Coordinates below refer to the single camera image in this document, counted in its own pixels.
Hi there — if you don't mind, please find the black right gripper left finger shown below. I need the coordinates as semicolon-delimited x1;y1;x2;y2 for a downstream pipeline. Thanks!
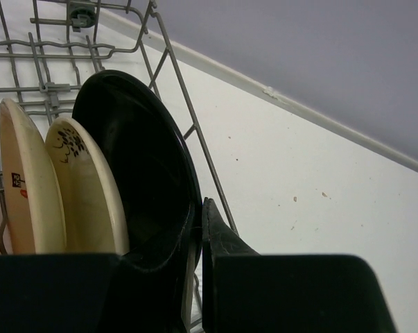
0;205;195;332

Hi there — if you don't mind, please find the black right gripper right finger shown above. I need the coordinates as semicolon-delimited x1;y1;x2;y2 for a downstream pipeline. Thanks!
202;198;396;332

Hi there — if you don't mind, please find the cream plate with black spot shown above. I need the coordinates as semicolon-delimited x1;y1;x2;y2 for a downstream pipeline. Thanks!
45;117;130;255

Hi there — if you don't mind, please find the cream floral plate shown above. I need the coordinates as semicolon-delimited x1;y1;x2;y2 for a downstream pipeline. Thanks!
0;99;66;255

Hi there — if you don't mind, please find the grey wire dish rack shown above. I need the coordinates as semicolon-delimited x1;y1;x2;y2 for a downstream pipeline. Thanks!
0;1;222;273

